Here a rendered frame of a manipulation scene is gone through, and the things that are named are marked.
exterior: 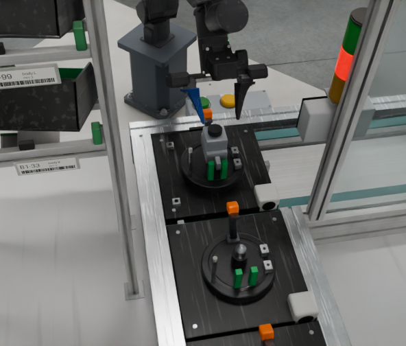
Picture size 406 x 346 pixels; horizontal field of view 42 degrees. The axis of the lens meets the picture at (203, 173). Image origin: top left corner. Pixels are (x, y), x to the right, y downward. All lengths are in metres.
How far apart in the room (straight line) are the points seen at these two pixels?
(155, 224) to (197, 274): 0.15
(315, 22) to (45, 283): 2.63
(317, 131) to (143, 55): 0.53
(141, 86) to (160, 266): 0.54
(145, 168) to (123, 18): 0.74
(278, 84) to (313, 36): 1.75
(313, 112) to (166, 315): 0.44
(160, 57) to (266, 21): 2.11
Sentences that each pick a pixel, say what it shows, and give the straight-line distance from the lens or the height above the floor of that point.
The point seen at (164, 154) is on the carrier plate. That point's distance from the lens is 1.19.
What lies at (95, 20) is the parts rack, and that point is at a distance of 0.63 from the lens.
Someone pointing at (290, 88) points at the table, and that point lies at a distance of 1.55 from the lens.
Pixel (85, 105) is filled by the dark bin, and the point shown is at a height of 1.30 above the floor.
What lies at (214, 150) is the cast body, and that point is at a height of 1.06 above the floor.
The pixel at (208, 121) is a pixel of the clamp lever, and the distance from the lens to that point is 1.13.
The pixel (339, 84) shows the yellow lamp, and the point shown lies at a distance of 0.89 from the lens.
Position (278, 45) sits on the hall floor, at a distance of 3.18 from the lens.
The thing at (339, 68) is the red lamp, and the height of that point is 1.33.
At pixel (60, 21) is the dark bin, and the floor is 1.48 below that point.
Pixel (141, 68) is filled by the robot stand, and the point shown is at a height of 1.00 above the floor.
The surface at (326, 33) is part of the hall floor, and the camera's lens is 3.34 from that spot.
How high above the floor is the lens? 1.85
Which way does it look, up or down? 50 degrees down
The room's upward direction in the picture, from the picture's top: 3 degrees clockwise
